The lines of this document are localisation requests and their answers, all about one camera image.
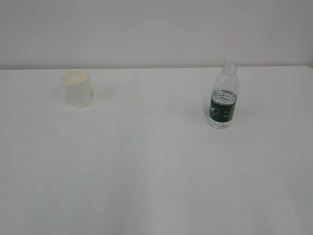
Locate white paper cup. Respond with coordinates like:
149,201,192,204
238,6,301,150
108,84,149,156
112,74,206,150
62,70,91,108

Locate clear water bottle green label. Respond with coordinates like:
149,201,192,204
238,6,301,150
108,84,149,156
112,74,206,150
207,60,239,129

